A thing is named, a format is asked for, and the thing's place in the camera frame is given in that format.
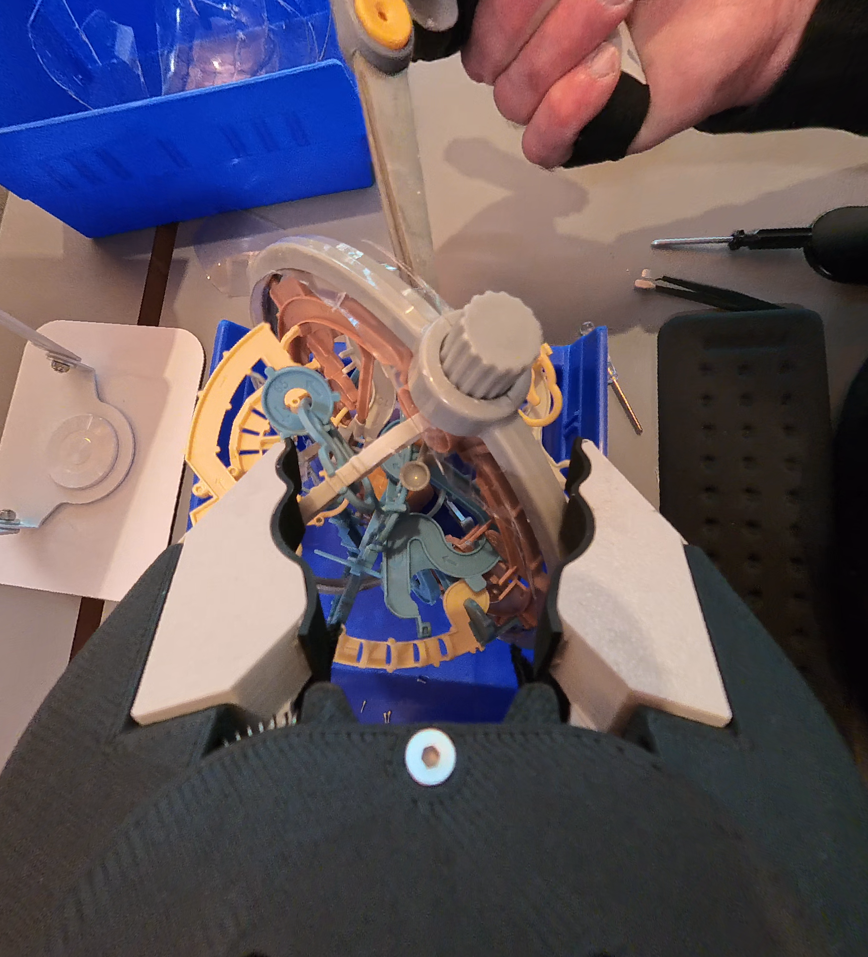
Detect clear handled screwdriver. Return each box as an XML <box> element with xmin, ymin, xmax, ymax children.
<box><xmin>604</xmin><ymin>357</ymin><xmax>644</xmax><ymax>436</ymax></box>

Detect black dotted wrist rest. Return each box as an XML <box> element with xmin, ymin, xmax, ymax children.
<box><xmin>657</xmin><ymin>305</ymin><xmax>836</xmax><ymax>677</ymax></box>

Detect black handled screwdriver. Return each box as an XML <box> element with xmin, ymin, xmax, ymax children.
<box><xmin>652</xmin><ymin>226</ymin><xmax>818</xmax><ymax>253</ymax></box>

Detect plastic ball maze puzzle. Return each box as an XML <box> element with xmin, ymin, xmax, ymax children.
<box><xmin>191</xmin><ymin>235</ymin><xmax>613</xmax><ymax>674</ymax></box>

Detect small blue plastic bin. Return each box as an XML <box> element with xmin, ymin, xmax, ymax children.
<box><xmin>187</xmin><ymin>320</ymin><xmax>611</xmax><ymax>725</ymax></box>

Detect clear plastic dome half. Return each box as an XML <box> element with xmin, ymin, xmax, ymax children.
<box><xmin>26</xmin><ymin>0</ymin><xmax>332</xmax><ymax>100</ymax></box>

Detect person's right hand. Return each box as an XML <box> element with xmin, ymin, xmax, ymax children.
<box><xmin>460</xmin><ymin>0</ymin><xmax>824</xmax><ymax>170</ymax></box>

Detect black tweezers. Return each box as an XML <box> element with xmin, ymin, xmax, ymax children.
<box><xmin>634</xmin><ymin>268</ymin><xmax>784</xmax><ymax>313</ymax></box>

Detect grey orange handled scissors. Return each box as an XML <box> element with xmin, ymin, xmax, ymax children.
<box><xmin>329</xmin><ymin>0</ymin><xmax>441</xmax><ymax>294</ymax></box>

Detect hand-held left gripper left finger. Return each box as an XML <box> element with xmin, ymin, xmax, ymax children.
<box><xmin>131</xmin><ymin>437</ymin><xmax>332</xmax><ymax>726</ymax></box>

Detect large blue plastic bin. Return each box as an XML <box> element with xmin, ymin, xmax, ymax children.
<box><xmin>0</xmin><ymin>0</ymin><xmax>375</xmax><ymax>240</ymax></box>

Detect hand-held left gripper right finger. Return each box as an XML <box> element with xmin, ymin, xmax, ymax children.
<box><xmin>535</xmin><ymin>437</ymin><xmax>735</xmax><ymax>731</ymax></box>

